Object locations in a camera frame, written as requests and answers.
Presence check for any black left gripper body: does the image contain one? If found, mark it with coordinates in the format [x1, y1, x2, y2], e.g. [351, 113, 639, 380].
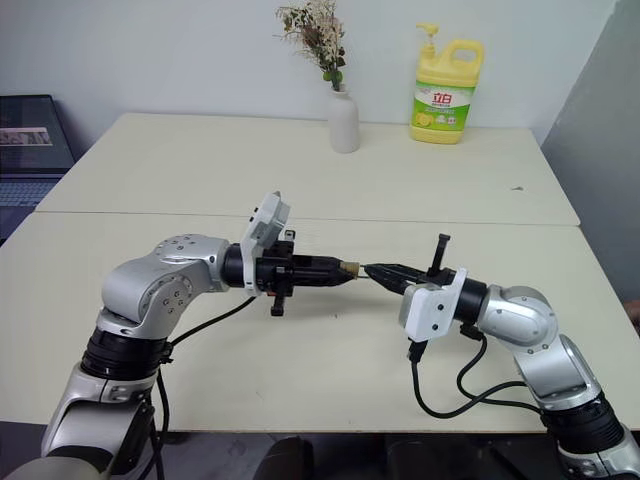
[256, 229, 301, 318]

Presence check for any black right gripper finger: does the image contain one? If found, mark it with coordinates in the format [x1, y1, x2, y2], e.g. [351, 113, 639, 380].
[368, 272, 421, 297]
[364, 262, 429, 282]

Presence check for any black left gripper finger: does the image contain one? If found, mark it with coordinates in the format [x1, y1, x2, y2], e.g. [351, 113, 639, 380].
[297, 270, 352, 290]
[297, 254, 352, 274]

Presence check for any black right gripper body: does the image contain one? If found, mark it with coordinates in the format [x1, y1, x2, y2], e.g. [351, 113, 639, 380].
[424, 232, 455, 287]

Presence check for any white ceramic vase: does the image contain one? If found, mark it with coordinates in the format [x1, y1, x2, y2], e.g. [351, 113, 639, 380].
[328, 83, 362, 154]

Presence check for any yellow dish soap pump bottle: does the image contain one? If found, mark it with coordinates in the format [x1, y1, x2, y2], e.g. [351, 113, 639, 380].
[409, 21, 486, 147]

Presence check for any grey partition panel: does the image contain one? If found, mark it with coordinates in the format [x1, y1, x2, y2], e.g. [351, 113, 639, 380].
[541, 0, 640, 331]

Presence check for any dark rounded shape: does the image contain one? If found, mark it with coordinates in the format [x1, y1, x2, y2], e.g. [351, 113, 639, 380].
[261, 435, 316, 480]

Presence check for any dried flower bouquet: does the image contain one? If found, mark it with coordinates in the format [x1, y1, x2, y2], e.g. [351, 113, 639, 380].
[273, 0, 348, 94]

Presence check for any dark open laptop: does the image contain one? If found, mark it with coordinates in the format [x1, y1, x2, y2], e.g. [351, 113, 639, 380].
[0, 94, 77, 246]

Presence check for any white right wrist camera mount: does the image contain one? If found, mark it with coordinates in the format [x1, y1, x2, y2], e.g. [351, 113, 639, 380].
[397, 267, 469, 343]

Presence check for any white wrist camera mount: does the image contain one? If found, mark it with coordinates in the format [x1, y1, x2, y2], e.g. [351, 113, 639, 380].
[397, 267, 469, 343]
[239, 190, 293, 297]

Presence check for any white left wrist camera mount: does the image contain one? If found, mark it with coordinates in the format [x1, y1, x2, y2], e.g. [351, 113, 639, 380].
[239, 190, 293, 297]

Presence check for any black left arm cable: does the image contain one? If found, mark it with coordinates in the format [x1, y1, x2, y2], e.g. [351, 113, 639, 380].
[152, 293, 257, 480]

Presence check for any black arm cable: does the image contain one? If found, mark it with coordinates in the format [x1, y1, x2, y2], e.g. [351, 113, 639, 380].
[152, 293, 257, 480]
[406, 322, 547, 419]

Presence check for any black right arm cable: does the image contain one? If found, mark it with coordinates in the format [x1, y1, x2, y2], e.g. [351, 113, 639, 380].
[406, 322, 547, 419]

